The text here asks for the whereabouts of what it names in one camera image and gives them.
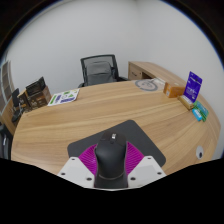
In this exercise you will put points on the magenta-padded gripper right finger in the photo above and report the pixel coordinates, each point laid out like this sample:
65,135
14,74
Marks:
145,170

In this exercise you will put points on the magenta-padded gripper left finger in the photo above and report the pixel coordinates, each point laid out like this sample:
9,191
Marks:
78,170

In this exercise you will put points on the black computer mouse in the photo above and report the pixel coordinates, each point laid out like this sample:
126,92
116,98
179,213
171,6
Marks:
110,158

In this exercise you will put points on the dark grey mouse pad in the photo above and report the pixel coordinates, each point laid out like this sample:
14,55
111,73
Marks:
143,140

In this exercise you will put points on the white round table grommet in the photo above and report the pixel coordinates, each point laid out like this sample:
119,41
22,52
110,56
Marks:
199,152

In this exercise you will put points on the white printed paper sheet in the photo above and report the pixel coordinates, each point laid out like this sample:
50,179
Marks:
63,97

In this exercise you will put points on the black padded swivel chair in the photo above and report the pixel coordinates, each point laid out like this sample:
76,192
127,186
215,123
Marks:
5,143

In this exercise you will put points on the green and blue small box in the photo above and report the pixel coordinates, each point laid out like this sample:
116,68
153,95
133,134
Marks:
200,111

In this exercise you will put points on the wide brown cardboard box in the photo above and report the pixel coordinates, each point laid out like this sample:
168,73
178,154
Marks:
41,97

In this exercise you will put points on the small orange box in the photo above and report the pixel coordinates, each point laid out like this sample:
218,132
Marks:
173,90

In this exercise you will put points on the round grey disc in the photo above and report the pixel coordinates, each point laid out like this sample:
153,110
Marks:
146,85

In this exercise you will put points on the small brown cardboard box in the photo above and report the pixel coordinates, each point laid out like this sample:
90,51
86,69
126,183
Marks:
23,100

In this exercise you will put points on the dark printed cardboard box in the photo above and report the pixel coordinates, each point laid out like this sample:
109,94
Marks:
35,86

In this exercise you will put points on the purple sign card with stand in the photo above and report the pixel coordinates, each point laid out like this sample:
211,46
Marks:
193,86

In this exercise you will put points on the black mesh office chair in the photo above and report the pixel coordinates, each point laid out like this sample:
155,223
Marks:
99,71

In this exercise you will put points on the wooden side desk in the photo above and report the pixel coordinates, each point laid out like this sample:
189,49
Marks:
150,69

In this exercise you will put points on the wooden shelf unit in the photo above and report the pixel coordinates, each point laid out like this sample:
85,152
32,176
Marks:
6,83

